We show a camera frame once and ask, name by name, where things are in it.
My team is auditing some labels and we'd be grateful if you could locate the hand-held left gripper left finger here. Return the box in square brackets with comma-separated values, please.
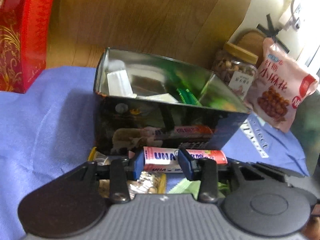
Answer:
[54, 151, 145, 204]

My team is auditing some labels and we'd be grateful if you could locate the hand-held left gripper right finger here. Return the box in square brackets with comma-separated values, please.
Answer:
[177, 148, 253, 203]

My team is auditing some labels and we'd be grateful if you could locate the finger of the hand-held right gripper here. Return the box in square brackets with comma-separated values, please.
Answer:
[253, 162, 311, 179]

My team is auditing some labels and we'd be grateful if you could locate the pink candy stick pack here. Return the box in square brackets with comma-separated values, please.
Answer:
[143, 146, 227, 174]

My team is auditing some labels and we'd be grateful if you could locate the silver snack packet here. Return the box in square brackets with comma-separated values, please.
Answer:
[99, 171, 167, 198]

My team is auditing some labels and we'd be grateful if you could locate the light green packet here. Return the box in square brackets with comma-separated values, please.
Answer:
[169, 179, 231, 198]

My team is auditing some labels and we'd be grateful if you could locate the yellow snack packet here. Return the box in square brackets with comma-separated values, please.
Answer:
[87, 147, 111, 166]

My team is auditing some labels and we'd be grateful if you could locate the flat white packet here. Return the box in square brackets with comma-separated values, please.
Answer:
[147, 93, 179, 103]

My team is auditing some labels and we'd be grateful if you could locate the pink snack bag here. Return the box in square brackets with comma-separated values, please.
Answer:
[244, 37, 320, 133]

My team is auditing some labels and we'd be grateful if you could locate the blue printed blanket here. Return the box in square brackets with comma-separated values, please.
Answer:
[0, 66, 311, 240]

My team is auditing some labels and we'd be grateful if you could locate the clear nut jar wooden lid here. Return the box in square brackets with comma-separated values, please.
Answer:
[211, 42, 259, 101]

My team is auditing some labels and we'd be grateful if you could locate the black tape cross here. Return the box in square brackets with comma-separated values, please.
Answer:
[257, 14, 281, 41]

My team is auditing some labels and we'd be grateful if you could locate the white power strip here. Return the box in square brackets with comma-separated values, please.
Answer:
[277, 0, 308, 32]

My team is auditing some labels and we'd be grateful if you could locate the red gift box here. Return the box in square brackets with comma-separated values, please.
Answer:
[0, 0, 59, 94]

